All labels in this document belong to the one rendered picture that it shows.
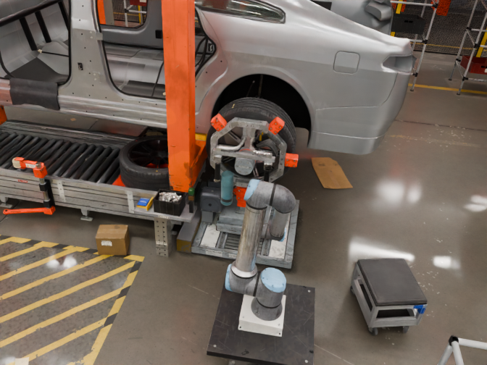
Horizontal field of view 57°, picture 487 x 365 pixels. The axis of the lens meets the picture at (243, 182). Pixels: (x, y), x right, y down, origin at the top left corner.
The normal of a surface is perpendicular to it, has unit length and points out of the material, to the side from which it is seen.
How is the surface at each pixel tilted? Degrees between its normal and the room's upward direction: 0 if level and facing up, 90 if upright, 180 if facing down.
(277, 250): 0
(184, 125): 90
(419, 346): 0
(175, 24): 90
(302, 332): 0
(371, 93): 90
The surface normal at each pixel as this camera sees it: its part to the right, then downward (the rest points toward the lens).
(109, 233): 0.06, -0.82
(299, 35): -0.16, 0.40
